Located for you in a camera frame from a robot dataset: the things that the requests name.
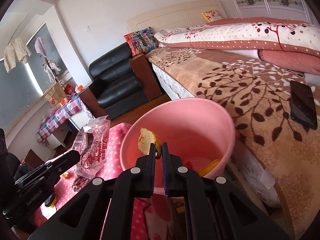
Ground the yellow plastic wrapper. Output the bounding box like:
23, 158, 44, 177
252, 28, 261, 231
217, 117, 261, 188
198, 159, 221, 177

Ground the clear red snack bag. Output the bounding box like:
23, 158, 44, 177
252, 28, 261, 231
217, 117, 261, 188
72, 116, 111, 180

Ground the orange peel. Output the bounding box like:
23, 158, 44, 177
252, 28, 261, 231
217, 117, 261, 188
138, 128, 162, 159

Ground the pink plastic trash bucket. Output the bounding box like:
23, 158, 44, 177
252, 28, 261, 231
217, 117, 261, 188
119, 98, 235, 179

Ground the black leather sofa left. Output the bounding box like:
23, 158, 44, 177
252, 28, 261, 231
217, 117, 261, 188
6, 149, 44, 181

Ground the white side table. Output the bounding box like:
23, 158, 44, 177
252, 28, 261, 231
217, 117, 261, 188
43, 109, 94, 151

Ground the plaid tablecloth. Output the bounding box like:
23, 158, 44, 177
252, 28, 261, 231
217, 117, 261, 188
36, 95, 82, 142

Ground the brown paper bag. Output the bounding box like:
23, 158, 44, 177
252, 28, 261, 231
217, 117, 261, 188
44, 83, 67, 108

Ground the bed with brown leaf blanket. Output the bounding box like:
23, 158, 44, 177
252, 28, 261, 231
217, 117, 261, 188
146, 48, 319, 239

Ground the red box on table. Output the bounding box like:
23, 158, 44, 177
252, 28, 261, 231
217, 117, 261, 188
64, 84, 75, 96

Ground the black leather armchair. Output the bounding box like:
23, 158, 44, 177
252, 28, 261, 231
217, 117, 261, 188
89, 42, 148, 120

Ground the black smartphone on bed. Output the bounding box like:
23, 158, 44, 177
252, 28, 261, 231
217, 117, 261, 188
290, 80, 318, 129

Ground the coat stand with clothes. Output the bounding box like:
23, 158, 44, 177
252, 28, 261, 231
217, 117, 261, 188
34, 37, 61, 83

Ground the hanging cream knit sweater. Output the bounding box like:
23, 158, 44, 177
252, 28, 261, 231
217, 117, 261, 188
4, 37, 31, 73

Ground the colourful printed cushion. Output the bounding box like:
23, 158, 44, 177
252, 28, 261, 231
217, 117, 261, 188
124, 27, 158, 56

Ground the white pink dotted duvet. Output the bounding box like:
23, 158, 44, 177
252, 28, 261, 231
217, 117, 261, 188
155, 17, 319, 75

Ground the yellow red small pillow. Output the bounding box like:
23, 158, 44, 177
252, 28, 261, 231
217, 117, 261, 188
201, 10, 223, 22

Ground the cream bed headboard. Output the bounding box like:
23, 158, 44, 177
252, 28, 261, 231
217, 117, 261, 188
127, 0, 227, 33

